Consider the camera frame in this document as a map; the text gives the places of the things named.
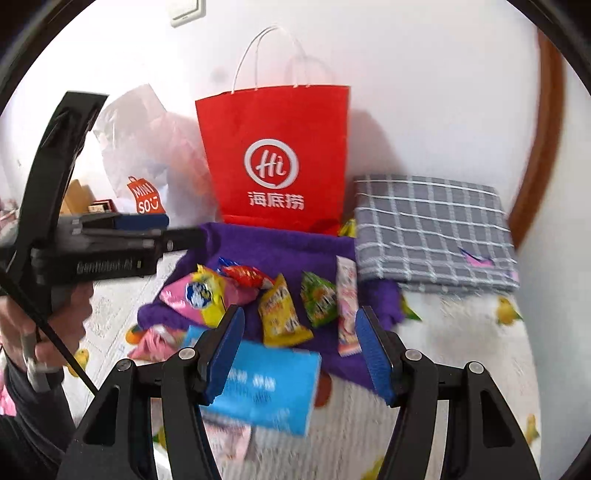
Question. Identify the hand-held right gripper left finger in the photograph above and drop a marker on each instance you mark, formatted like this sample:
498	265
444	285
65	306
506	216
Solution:
229	355

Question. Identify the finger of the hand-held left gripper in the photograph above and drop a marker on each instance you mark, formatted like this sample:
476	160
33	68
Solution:
138	221
184	239

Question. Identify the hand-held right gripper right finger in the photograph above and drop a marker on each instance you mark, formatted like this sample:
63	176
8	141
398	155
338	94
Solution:
372	355

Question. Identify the light blue packet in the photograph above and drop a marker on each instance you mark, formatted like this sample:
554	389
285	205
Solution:
268	383

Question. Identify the green snack packet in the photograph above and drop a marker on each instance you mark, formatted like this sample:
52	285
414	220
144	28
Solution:
318	300

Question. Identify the person's left forearm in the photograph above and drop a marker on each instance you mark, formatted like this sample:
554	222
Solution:
32	424

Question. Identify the person's left hand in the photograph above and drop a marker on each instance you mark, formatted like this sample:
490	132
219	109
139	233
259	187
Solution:
69	318

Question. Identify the patterned box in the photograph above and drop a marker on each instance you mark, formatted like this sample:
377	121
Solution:
101	206

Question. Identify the pink and yellow snack packet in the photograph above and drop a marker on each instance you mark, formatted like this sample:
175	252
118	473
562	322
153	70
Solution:
194	295

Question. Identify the long pink white snack packet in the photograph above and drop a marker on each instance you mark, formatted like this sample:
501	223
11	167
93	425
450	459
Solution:
346	300

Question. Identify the white plastic bag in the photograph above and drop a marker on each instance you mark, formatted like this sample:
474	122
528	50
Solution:
184	175

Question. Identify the wooden bed headboard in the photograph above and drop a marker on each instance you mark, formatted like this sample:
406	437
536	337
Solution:
74	196

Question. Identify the red snack packet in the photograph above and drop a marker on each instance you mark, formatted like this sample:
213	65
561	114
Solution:
247	276

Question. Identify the pale pink packet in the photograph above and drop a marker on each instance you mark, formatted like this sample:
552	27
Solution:
228	438

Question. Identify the fruit print bed sheet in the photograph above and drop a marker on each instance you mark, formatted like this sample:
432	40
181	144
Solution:
461	350

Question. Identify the purple towel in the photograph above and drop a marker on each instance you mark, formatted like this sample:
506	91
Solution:
277	254

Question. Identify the red paper bag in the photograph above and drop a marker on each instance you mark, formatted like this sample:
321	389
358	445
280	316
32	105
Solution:
272	124

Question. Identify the grey plaid folded cloth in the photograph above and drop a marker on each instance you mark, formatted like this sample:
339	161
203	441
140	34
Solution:
429	221

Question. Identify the white wall switch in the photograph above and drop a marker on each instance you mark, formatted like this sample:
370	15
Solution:
187	14

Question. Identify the brown wooden door frame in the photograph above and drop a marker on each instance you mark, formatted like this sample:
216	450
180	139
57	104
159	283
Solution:
549	138

